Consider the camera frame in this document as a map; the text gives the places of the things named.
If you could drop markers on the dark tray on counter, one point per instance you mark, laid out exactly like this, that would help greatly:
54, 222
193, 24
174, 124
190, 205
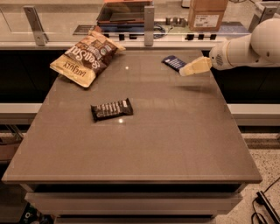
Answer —
122, 12

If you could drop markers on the Late July chips bag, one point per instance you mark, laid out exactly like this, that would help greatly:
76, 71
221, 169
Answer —
84, 61

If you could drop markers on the metal railing post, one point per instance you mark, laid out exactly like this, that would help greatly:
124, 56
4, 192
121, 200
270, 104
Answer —
264, 11
148, 25
37, 28

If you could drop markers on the right metal railing post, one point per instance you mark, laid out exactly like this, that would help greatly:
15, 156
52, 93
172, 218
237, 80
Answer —
264, 11

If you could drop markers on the brown cardboard box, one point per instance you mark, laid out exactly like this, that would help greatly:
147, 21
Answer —
206, 15

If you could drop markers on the black power strip with cable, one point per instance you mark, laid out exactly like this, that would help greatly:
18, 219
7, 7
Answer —
262, 200

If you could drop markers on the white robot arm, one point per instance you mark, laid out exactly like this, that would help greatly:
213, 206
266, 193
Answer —
261, 48

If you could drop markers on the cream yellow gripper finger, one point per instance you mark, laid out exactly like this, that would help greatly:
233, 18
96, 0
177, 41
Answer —
200, 65

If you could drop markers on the blue rxbar blueberry wrapper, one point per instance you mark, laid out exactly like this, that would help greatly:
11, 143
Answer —
174, 62

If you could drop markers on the dark chocolate rxbar wrapper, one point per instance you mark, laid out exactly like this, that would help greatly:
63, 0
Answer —
111, 110

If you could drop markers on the middle metal railing post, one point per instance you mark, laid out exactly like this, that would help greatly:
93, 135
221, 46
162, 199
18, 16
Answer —
148, 25

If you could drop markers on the left metal railing post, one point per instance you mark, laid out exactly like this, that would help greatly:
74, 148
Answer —
37, 28

